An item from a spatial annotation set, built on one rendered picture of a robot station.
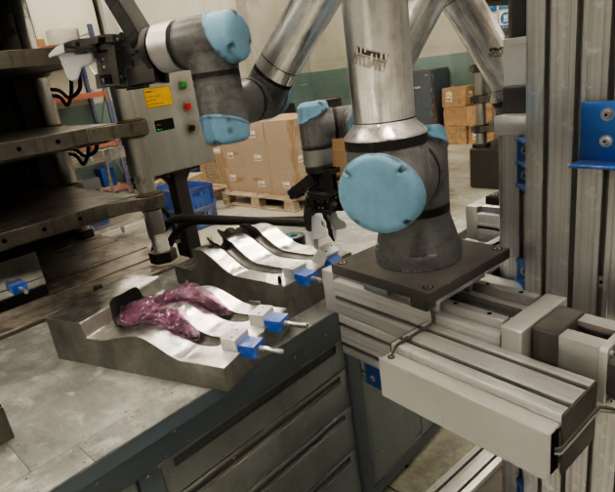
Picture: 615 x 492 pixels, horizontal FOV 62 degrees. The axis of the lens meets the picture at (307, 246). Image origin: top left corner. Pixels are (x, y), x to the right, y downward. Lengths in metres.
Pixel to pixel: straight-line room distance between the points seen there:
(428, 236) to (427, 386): 0.24
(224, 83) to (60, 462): 0.69
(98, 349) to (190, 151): 1.04
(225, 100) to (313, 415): 0.91
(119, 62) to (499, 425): 0.77
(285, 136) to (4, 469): 4.53
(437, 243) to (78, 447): 0.72
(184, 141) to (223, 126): 1.26
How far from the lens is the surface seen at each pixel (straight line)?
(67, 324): 1.30
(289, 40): 0.89
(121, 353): 1.21
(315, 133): 1.24
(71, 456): 1.05
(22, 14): 2.47
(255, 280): 1.32
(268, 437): 1.36
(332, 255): 1.35
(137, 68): 0.92
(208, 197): 5.29
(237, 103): 0.83
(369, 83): 0.70
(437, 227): 0.86
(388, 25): 0.70
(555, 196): 0.91
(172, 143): 2.05
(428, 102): 8.30
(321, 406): 1.46
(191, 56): 0.84
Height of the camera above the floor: 1.38
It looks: 19 degrees down
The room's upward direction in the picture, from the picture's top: 8 degrees counter-clockwise
